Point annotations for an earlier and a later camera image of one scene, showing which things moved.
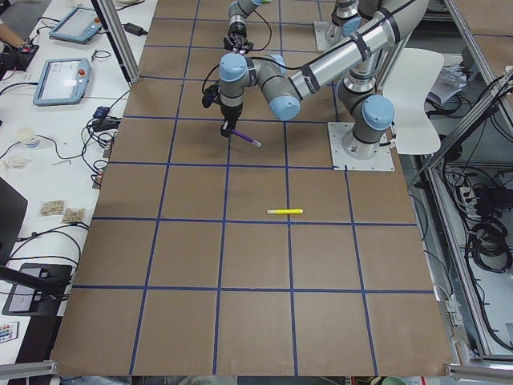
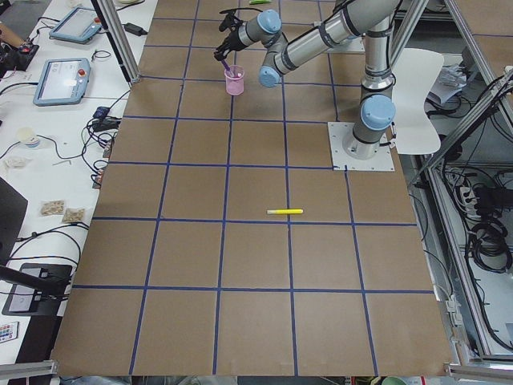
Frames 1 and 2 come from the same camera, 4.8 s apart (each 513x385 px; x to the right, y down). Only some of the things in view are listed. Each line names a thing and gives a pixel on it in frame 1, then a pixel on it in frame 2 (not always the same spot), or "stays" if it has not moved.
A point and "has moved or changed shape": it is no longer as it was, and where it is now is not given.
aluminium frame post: (109, 17) stays
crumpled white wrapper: (17, 162) stays
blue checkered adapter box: (101, 112) stays
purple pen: (247, 137) has moved or changed shape
